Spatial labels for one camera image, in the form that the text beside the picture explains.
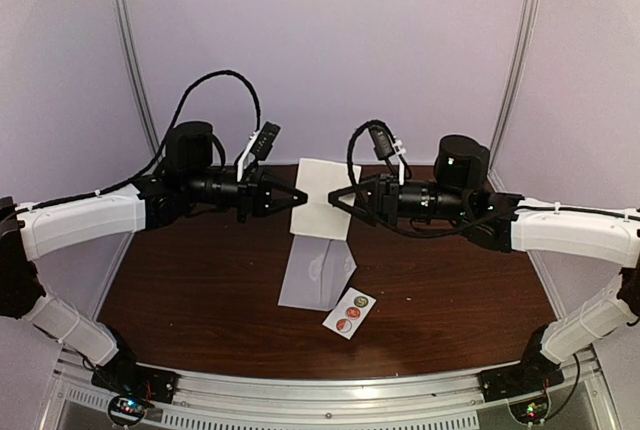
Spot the green round sticker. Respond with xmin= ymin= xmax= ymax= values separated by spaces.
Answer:
xmin=353 ymin=295 xmax=370 ymax=308

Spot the cream letter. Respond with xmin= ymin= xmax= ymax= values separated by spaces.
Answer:
xmin=290 ymin=158 xmax=351 ymax=241

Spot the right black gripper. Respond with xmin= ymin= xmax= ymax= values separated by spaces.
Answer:
xmin=328 ymin=171 xmax=470 ymax=228

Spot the orange round sticker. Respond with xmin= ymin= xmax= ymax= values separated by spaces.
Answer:
xmin=345 ymin=307 xmax=362 ymax=320

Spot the black braided cable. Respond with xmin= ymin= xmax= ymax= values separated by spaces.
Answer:
xmin=0 ymin=69 xmax=264 ymax=219
xmin=347 ymin=120 xmax=640 ymax=236

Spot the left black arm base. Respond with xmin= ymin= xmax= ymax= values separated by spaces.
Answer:
xmin=91 ymin=355 xmax=178 ymax=404

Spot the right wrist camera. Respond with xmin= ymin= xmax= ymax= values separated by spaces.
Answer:
xmin=369 ymin=125 xmax=408 ymax=185

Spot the aluminium front rail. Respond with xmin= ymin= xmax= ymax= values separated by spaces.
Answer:
xmin=36 ymin=349 xmax=622 ymax=429

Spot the right black braided cable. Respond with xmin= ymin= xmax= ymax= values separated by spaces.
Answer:
xmin=347 ymin=120 xmax=640 ymax=236

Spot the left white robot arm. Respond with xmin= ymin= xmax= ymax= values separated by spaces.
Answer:
xmin=1 ymin=121 xmax=308 ymax=394

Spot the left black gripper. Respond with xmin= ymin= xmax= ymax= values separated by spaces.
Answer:
xmin=184 ymin=167 xmax=307 ymax=225

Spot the circuit board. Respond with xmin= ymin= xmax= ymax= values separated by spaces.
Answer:
xmin=508 ymin=395 xmax=551 ymax=426
xmin=107 ymin=395 xmax=154 ymax=427

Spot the pale blue envelope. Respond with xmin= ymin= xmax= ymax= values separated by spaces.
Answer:
xmin=278 ymin=236 xmax=357 ymax=311

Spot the right circuit board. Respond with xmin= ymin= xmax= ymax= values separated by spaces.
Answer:
xmin=508 ymin=395 xmax=551 ymax=426

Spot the left circuit board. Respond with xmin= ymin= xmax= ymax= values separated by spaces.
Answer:
xmin=107 ymin=395 xmax=154 ymax=427

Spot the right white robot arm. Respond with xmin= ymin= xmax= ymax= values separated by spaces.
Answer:
xmin=328 ymin=135 xmax=639 ymax=392

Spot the white sticker sheet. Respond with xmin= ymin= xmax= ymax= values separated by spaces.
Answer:
xmin=322 ymin=288 xmax=377 ymax=340

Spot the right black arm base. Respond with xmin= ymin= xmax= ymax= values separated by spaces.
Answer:
xmin=478 ymin=357 xmax=565 ymax=402

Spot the red white round sticker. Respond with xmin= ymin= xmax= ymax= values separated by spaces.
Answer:
xmin=335 ymin=319 xmax=352 ymax=333

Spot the left black braided cable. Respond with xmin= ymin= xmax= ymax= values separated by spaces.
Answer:
xmin=0 ymin=69 xmax=264 ymax=219

